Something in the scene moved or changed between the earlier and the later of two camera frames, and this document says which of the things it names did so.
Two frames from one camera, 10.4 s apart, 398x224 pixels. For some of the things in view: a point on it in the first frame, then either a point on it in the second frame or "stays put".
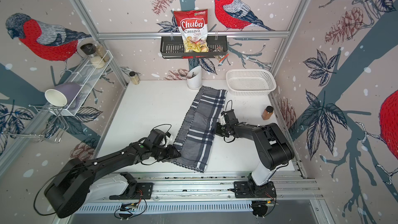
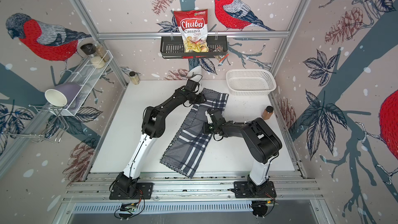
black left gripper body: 164,153 to 197,99
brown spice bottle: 267,112 stays put
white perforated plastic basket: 251,82 stays put
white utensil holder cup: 194,79 stays put
